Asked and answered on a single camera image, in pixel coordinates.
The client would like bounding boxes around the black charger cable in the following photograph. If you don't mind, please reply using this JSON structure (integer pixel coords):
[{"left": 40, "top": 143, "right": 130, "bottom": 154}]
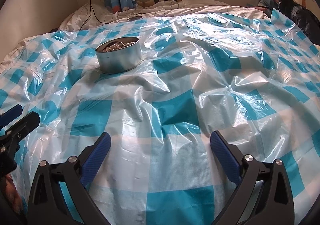
[{"left": 77, "top": 0, "right": 131, "bottom": 34}]

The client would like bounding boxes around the black plastic bag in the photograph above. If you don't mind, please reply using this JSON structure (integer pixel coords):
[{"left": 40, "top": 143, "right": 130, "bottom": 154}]
[{"left": 278, "top": 0, "right": 320, "bottom": 45}]

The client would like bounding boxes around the white quilted bed cover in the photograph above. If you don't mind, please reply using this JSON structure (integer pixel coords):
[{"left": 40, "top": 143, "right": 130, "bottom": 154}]
[{"left": 58, "top": 0, "right": 267, "bottom": 31}]

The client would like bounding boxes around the blue checkered plastic sheet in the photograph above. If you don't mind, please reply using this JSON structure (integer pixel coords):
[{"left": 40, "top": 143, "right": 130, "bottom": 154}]
[{"left": 1, "top": 11, "right": 319, "bottom": 224}]

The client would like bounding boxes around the round metal tin lid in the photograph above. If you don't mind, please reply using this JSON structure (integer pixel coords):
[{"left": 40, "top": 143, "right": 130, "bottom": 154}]
[{"left": 126, "top": 16, "right": 143, "bottom": 22}]

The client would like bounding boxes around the round metal tin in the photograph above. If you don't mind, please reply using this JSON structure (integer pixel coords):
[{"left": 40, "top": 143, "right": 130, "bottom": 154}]
[{"left": 95, "top": 37, "right": 143, "bottom": 74}]

